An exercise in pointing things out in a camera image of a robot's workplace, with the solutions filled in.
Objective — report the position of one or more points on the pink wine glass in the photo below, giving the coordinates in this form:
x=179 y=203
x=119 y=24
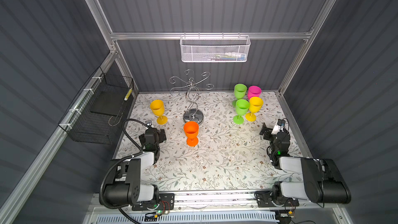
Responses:
x=253 y=91

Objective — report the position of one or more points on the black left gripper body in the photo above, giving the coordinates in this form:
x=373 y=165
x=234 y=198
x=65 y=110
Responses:
x=160 y=137

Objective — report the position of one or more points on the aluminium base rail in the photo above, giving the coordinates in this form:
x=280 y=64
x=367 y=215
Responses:
x=211 y=200

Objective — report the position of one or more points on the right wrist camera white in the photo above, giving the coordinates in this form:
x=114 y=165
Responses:
x=279 y=126

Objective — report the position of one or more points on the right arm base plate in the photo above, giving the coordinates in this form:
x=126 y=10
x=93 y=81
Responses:
x=264 y=198

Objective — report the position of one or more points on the yellow wine glass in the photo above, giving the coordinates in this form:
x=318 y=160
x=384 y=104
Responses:
x=255 y=105
x=157 y=107

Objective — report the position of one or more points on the black wire basket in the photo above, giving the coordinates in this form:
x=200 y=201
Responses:
x=99 y=113

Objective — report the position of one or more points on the yellow marker in basket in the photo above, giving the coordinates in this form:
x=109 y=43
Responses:
x=128 y=94

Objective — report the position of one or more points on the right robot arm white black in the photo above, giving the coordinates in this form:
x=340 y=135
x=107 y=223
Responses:
x=321 y=182

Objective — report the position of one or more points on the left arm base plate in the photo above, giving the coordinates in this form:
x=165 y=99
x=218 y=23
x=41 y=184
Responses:
x=164 y=201

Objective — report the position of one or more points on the white vented cable duct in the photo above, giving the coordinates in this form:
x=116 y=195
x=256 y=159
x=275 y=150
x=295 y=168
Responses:
x=208 y=217

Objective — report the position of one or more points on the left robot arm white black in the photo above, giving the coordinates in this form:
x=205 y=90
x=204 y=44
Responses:
x=122 y=184

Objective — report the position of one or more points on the orange wine glass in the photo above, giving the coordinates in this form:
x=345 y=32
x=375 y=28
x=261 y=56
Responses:
x=191 y=130

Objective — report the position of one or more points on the white wire mesh basket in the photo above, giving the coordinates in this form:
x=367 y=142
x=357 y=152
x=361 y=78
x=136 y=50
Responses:
x=214 y=49

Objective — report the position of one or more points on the green wine glass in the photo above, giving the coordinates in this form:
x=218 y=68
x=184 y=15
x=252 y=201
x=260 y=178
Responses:
x=241 y=107
x=239 y=92

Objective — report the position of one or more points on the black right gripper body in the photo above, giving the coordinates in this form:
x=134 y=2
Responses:
x=273 y=138

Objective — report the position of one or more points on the chrome wine glass rack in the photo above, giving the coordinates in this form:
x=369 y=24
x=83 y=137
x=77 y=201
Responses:
x=192 y=94

